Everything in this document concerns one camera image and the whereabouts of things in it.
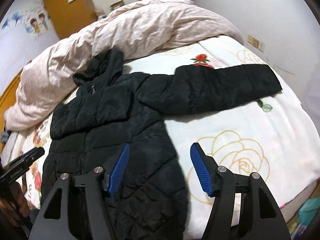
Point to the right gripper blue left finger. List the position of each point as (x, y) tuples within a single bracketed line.
[(100, 183)]

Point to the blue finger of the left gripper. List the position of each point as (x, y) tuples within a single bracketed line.
[(29, 154), (37, 154)]

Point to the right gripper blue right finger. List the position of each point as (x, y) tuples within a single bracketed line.
[(218, 183)]

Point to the black puffer jacket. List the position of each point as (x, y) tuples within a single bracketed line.
[(112, 108)]

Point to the person's left hand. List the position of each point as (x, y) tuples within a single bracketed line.
[(8, 208)]

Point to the wooden wardrobe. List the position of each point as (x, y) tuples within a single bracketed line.
[(69, 18)]

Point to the pink crumpled duvet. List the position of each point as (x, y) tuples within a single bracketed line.
[(137, 29)]

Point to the cartoon couple wall sticker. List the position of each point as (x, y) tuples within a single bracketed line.
[(36, 20)]

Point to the wall power socket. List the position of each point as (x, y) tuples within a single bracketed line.
[(256, 43)]

